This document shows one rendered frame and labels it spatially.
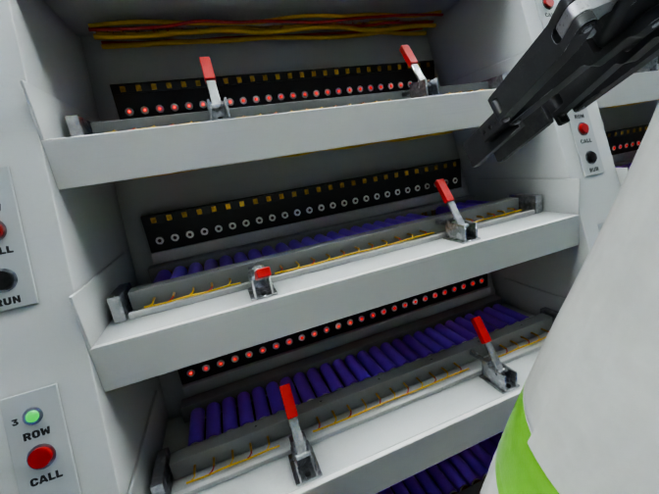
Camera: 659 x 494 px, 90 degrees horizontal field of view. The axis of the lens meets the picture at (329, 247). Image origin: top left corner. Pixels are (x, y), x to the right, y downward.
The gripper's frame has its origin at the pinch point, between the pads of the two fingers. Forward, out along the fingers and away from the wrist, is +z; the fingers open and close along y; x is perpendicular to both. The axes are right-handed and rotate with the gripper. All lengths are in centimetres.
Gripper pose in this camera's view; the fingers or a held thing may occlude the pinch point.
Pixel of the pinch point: (503, 134)
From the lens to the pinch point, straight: 40.4
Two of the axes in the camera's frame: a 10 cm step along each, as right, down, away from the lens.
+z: -2.1, 3.1, 9.3
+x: -2.9, -9.2, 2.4
